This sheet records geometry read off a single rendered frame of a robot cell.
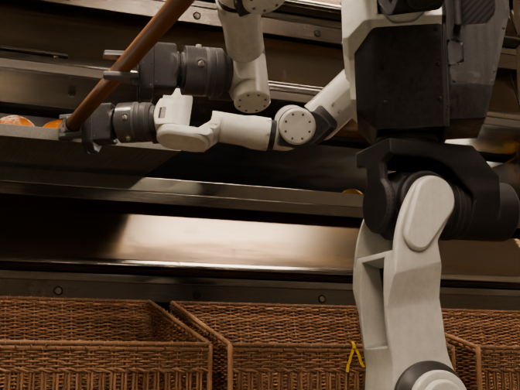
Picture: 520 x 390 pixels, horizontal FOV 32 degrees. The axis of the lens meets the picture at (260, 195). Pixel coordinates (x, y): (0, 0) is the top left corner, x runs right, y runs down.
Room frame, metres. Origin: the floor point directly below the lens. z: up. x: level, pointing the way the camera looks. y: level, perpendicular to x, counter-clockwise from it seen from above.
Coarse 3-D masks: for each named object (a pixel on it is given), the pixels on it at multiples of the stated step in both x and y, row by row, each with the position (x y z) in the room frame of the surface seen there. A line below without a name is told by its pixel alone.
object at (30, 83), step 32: (0, 64) 2.06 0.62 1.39; (32, 64) 2.09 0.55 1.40; (0, 96) 2.22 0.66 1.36; (32, 96) 2.23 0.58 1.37; (64, 96) 2.24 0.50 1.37; (128, 96) 2.25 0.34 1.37; (160, 96) 2.26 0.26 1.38; (192, 96) 2.27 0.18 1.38; (288, 96) 2.33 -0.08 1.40; (352, 128) 2.55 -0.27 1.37; (512, 128) 2.61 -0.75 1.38
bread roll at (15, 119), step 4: (8, 116) 1.96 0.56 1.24; (12, 116) 1.96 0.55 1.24; (16, 116) 1.97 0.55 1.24; (20, 116) 1.97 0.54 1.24; (0, 120) 1.95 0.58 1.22; (4, 120) 1.95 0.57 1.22; (8, 120) 1.95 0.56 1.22; (12, 120) 1.95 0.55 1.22; (16, 120) 1.96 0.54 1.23; (20, 120) 1.96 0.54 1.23; (24, 120) 1.97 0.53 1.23; (28, 120) 1.98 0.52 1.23; (12, 124) 1.95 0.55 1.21; (16, 124) 1.95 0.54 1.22; (20, 124) 1.95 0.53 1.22; (24, 124) 1.96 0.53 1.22; (28, 124) 1.97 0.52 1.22; (32, 124) 1.98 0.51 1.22
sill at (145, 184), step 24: (0, 168) 2.21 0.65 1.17; (24, 168) 2.23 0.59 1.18; (168, 192) 2.37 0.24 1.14; (192, 192) 2.39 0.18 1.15; (216, 192) 2.42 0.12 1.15; (240, 192) 2.44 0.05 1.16; (264, 192) 2.47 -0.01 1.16; (288, 192) 2.50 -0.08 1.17; (312, 192) 2.52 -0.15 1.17; (336, 192) 2.55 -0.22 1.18
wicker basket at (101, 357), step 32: (0, 320) 2.17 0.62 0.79; (32, 320) 2.20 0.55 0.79; (64, 320) 2.23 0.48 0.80; (96, 320) 2.26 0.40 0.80; (128, 320) 2.29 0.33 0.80; (160, 320) 2.23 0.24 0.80; (0, 352) 1.74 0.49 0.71; (32, 352) 1.76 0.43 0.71; (64, 352) 1.79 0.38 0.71; (96, 352) 1.81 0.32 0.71; (128, 352) 1.83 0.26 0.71; (160, 352) 1.86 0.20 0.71; (192, 352) 1.88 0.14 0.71; (32, 384) 1.76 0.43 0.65; (64, 384) 1.78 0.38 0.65; (96, 384) 2.22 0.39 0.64; (128, 384) 2.24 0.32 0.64; (160, 384) 2.21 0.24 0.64; (192, 384) 2.00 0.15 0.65
